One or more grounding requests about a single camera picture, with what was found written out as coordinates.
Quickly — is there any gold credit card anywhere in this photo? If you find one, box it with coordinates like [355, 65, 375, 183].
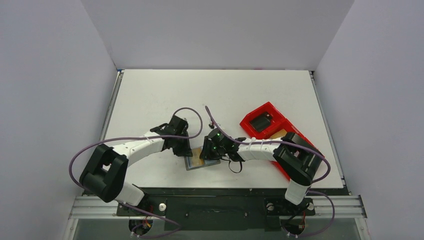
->
[191, 147, 205, 168]

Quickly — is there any grey card holder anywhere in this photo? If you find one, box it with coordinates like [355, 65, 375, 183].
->
[184, 146, 221, 171]

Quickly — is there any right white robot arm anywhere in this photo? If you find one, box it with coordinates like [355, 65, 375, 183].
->
[200, 128, 323, 214]

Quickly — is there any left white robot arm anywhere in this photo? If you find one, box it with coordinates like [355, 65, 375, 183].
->
[79, 115, 193, 215]

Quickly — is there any tan card in tray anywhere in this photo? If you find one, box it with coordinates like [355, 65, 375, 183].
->
[271, 129, 287, 139]

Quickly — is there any black wallet in tray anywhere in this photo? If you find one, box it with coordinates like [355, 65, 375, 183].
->
[249, 112, 273, 133]

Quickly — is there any red plastic tray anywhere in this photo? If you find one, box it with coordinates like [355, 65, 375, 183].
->
[239, 101, 322, 186]

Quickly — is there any black loop cable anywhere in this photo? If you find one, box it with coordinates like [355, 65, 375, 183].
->
[228, 158, 243, 174]

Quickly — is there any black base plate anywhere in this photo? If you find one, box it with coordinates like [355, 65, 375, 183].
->
[103, 187, 348, 231]

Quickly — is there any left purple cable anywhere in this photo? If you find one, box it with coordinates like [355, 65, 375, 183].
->
[68, 106, 204, 200]

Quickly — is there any purple cable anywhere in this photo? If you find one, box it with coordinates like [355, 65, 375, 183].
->
[68, 106, 204, 200]
[204, 105, 335, 239]

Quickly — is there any aluminium frame rail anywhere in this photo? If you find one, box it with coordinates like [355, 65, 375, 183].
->
[68, 195, 366, 220]

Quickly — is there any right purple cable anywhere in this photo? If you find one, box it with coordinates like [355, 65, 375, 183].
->
[204, 105, 335, 239]

